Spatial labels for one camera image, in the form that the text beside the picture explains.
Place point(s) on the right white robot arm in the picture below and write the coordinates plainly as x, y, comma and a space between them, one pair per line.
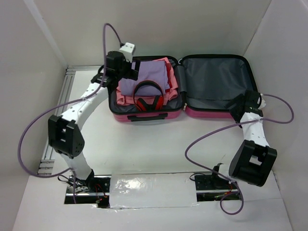
254, 159

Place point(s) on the white glossy cover sheet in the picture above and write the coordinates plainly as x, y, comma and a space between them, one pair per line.
152, 191

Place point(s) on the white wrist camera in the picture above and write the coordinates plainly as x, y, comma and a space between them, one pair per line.
128, 50
262, 102

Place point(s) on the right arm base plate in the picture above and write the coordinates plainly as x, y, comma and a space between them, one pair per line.
210, 183

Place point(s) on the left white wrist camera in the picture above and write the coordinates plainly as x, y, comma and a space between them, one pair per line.
128, 50

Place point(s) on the red and black headphones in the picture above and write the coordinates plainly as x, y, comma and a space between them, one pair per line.
141, 104

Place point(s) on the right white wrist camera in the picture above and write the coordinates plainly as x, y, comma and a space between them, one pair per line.
262, 102

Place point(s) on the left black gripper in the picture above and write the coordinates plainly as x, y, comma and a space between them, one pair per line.
132, 73

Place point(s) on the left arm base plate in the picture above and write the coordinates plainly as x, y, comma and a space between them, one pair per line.
100, 186

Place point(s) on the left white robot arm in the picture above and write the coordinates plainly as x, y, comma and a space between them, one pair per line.
64, 131

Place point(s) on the red cartoon print garment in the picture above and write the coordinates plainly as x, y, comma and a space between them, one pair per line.
171, 80

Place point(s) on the pink hard-shell suitcase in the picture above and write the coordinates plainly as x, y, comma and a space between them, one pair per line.
206, 83

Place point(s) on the pink sweater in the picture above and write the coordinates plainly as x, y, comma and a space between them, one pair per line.
147, 93

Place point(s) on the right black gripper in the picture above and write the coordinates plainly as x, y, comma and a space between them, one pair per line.
236, 107

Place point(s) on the purple garment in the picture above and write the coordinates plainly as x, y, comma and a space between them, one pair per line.
155, 71

